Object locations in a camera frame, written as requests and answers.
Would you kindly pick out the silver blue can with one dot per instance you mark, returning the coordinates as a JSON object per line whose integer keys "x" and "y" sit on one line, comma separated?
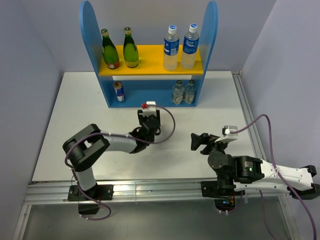
{"x": 119, "y": 91}

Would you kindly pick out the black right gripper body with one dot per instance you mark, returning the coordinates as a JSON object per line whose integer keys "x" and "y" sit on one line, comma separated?
{"x": 218, "y": 145}

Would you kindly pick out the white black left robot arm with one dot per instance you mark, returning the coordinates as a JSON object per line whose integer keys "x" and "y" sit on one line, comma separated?
{"x": 88, "y": 145}

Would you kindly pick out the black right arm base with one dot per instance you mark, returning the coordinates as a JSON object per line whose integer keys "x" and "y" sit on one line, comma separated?
{"x": 224, "y": 200}

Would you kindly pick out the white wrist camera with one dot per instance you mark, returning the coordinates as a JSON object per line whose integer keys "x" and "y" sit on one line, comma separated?
{"x": 227, "y": 135}
{"x": 149, "y": 109}

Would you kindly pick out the blue and yellow shelf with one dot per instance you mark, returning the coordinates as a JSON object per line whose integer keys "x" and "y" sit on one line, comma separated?
{"x": 149, "y": 81}

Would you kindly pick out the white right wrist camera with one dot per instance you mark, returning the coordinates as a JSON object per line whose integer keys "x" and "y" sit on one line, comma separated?
{"x": 227, "y": 135}

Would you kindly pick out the green glass bottle orange label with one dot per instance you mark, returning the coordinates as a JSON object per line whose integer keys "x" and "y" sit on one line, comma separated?
{"x": 109, "y": 51}

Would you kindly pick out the aluminium right rail frame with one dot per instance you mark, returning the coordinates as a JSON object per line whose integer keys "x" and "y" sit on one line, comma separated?
{"x": 255, "y": 139}

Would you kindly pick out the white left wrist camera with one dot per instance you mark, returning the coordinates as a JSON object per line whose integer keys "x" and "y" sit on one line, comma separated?
{"x": 149, "y": 109}

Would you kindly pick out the blue label water bottle front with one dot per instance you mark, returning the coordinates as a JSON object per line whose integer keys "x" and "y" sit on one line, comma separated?
{"x": 190, "y": 47}

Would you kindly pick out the clear soda water bottle left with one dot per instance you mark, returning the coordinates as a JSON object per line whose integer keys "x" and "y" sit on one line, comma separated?
{"x": 177, "y": 92}

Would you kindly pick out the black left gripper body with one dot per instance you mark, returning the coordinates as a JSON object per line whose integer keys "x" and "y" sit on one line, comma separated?
{"x": 142, "y": 119}

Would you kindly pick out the aluminium front rail frame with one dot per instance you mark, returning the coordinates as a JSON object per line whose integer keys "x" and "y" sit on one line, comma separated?
{"x": 124, "y": 191}

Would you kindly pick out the aluminium rail frame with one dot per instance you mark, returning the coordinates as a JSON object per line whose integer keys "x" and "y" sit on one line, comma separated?
{"x": 124, "y": 191}
{"x": 255, "y": 139}

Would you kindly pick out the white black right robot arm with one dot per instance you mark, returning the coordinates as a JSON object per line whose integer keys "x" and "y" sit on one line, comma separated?
{"x": 236, "y": 175}

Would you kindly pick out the green glass bottle gold cap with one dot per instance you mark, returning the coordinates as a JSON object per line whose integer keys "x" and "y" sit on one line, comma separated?
{"x": 130, "y": 50}

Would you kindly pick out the clear soda water bottle right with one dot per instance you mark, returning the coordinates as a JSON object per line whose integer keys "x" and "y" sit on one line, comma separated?
{"x": 189, "y": 92}

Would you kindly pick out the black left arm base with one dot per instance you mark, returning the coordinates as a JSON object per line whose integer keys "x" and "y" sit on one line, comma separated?
{"x": 100, "y": 192}

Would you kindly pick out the blue label water bottle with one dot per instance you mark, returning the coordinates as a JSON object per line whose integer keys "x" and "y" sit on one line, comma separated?
{"x": 171, "y": 49}
{"x": 190, "y": 47}

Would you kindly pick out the clear soda water bottle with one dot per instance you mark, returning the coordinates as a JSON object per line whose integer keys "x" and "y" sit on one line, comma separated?
{"x": 177, "y": 92}
{"x": 189, "y": 92}

